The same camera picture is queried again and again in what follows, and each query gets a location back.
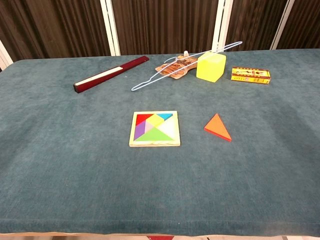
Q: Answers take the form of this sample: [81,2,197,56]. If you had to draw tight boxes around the white metal stand leg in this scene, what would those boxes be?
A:
[99,0,122,57]
[269,0,296,50]
[0,39,14,72]
[211,0,235,53]

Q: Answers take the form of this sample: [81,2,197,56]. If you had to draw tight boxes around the yellow tangram piece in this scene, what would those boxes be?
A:
[145,114,165,128]

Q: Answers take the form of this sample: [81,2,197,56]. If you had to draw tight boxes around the brown pleated curtain panel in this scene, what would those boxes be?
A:
[111,0,220,56]
[276,0,320,50]
[0,0,111,62]
[225,0,289,52]

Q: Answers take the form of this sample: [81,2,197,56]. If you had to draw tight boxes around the light blue wire hanger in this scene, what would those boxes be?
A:
[130,41,244,92]

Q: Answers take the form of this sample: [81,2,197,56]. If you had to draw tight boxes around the long dark red box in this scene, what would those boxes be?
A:
[72,55,150,94]

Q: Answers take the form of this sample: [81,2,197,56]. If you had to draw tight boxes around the wooden tangram tray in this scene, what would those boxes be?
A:
[128,110,181,148]

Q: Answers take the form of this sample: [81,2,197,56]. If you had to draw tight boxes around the red triangle tangram piece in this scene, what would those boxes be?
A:
[136,113,154,126]

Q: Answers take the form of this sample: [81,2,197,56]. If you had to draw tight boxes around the teal table cloth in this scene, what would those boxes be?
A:
[0,48,320,237]

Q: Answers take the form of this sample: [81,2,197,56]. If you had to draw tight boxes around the yellow red printed box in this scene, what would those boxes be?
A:
[230,66,272,85]

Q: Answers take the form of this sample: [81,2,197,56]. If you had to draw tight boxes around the orange triangle puzzle piece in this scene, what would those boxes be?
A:
[203,113,233,143]

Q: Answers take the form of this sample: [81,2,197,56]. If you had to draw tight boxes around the green triangle tangram piece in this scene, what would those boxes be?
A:
[134,126,174,142]

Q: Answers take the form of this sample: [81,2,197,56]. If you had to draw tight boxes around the purple parallelogram tangram piece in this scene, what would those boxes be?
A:
[133,121,148,141]

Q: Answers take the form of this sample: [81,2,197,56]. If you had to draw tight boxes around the yellow cube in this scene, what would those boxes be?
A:
[196,51,227,83]

